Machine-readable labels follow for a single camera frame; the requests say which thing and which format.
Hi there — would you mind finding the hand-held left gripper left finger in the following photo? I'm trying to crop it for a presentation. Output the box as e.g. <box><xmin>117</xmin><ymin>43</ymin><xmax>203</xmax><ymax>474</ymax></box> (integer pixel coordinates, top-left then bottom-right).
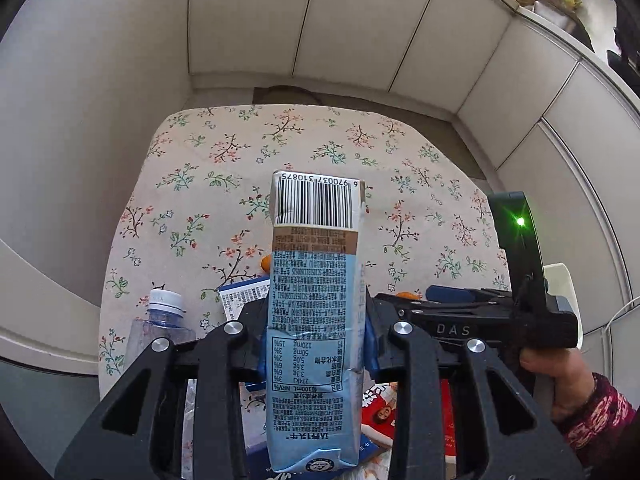
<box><xmin>54</xmin><ymin>299</ymin><xmax>272</xmax><ymax>480</ymax></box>

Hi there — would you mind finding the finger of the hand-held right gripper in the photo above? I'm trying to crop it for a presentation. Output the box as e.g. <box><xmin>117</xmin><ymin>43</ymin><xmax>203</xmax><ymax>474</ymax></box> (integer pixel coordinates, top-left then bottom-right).
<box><xmin>425</xmin><ymin>285</ymin><xmax>514</xmax><ymax>304</ymax></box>
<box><xmin>375</xmin><ymin>294</ymin><xmax>513</xmax><ymax>320</ymax></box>

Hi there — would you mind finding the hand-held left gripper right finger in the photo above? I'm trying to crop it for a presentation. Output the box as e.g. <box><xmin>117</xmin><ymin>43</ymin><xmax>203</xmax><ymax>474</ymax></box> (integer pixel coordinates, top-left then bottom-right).
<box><xmin>362</xmin><ymin>292</ymin><xmax>586</xmax><ymax>480</ymax></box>

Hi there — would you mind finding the white plastic trash bin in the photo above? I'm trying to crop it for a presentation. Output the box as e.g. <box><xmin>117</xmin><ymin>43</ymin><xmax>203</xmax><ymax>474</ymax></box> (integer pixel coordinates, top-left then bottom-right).
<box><xmin>542</xmin><ymin>263</ymin><xmax>584</xmax><ymax>351</ymax></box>

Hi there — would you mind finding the red instant noodle packet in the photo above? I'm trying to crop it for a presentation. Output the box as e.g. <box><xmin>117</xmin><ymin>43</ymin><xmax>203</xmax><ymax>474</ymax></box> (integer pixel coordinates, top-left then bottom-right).
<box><xmin>360</xmin><ymin>382</ymin><xmax>457</xmax><ymax>468</ymax></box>

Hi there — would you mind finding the light blue milk carton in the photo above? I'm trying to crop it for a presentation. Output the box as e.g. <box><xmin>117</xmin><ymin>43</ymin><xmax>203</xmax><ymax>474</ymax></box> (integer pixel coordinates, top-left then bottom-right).
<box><xmin>265</xmin><ymin>169</ymin><xmax>374</xmax><ymax>475</ymax></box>

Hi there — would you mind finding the clear plastic water bottle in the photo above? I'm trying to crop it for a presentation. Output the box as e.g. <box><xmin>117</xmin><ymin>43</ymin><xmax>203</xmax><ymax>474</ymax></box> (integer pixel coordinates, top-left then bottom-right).
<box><xmin>129</xmin><ymin>287</ymin><xmax>201</xmax><ymax>480</ymax></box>

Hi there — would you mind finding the person's right forearm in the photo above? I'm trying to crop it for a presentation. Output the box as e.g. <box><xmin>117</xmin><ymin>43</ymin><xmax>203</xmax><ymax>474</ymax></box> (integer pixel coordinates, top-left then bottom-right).
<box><xmin>555</xmin><ymin>372</ymin><xmax>639</xmax><ymax>462</ymax></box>

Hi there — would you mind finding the person's right hand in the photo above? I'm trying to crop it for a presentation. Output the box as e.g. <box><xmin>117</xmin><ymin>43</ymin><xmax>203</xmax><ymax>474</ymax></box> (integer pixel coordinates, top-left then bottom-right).
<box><xmin>519</xmin><ymin>347</ymin><xmax>597</xmax><ymax>423</ymax></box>

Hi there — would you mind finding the white cabinet with drawers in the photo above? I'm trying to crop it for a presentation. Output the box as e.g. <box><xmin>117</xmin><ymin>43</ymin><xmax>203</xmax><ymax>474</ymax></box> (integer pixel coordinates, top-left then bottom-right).
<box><xmin>456</xmin><ymin>4</ymin><xmax>640</xmax><ymax>338</ymax></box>

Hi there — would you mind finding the floral tablecloth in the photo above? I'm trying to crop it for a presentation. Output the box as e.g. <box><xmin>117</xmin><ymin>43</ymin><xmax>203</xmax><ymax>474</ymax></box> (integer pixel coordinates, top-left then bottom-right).
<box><xmin>97</xmin><ymin>104</ymin><xmax>517</xmax><ymax>480</ymax></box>

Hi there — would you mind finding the frosted glass sliding door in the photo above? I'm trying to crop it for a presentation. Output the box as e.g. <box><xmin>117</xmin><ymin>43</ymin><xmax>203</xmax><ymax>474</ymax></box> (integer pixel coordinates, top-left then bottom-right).
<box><xmin>0</xmin><ymin>237</ymin><xmax>108</xmax><ymax>463</ymax></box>

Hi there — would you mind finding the white cabinet with doors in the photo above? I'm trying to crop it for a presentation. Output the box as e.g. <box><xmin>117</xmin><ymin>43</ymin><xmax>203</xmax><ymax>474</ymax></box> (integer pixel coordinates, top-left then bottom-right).
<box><xmin>187</xmin><ymin>0</ymin><xmax>516</xmax><ymax>122</ymax></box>

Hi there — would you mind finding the white kitchen countertop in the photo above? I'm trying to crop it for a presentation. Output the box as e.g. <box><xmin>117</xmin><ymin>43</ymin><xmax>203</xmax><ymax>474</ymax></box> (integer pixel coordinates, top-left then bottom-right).
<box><xmin>442</xmin><ymin>0</ymin><xmax>640</xmax><ymax>107</ymax></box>

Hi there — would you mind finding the black wok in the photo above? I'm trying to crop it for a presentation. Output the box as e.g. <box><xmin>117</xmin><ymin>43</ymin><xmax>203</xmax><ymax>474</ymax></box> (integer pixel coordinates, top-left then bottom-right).
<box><xmin>606</xmin><ymin>25</ymin><xmax>640</xmax><ymax>82</ymax></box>

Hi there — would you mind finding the steel basin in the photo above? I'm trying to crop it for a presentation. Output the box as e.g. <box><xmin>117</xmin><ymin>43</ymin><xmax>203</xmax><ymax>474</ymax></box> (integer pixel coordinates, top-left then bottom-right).
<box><xmin>533</xmin><ymin>0</ymin><xmax>577</xmax><ymax>32</ymax></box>

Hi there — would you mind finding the white power cable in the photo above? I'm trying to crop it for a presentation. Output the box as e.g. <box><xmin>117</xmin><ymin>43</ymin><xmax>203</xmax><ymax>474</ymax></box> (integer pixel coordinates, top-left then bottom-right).
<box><xmin>601</xmin><ymin>297</ymin><xmax>640</xmax><ymax>342</ymax></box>

